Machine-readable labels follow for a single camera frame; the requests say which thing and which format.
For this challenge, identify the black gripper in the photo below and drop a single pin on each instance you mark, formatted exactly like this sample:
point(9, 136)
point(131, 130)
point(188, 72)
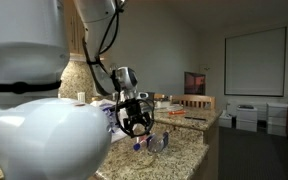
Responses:
point(136, 108)

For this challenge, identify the clear plastic water bottle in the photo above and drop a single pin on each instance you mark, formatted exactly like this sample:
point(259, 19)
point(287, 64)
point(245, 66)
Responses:
point(143, 142)
point(159, 141)

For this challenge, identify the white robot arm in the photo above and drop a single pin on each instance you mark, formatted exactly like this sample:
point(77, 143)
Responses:
point(34, 133)

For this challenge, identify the translucent white plastic bag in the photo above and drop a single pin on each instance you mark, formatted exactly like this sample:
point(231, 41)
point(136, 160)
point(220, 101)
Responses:
point(112, 116)

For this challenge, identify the small dark box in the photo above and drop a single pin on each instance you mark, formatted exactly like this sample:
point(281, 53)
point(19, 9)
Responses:
point(151, 96)

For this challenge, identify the small white container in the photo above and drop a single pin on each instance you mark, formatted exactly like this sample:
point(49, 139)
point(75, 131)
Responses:
point(163, 104)

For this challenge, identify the white plate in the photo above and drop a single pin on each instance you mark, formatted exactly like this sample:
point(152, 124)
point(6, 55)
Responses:
point(175, 107)

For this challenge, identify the orange marker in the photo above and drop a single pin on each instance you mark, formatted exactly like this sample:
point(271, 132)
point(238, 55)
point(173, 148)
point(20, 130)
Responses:
point(177, 113)

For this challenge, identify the black pen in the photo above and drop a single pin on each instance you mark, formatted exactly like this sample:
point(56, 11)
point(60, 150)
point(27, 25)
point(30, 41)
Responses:
point(195, 118)

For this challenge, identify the wooden chair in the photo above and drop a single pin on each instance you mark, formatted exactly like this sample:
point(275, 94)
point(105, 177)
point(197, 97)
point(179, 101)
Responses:
point(194, 101)

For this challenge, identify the wooden counter cabinet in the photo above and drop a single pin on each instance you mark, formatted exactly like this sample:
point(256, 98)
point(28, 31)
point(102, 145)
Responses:
point(210, 150)

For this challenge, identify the small white bin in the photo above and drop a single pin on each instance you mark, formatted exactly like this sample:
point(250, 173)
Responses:
point(225, 120)

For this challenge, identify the white storage box stack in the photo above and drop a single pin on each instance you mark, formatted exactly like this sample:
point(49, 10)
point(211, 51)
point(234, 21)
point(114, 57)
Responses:
point(247, 118)

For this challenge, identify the white projection screen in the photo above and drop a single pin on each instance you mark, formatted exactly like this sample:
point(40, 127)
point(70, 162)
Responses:
point(255, 61)

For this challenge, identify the white drawer unit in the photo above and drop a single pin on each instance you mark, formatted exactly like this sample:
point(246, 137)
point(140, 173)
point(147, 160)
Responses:
point(278, 119)

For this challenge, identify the white wall outlet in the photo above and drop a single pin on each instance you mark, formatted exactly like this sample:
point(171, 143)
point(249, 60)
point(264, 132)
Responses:
point(81, 96)

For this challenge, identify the wooden wall cabinet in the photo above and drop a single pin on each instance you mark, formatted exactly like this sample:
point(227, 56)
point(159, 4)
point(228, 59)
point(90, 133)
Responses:
point(75, 30)

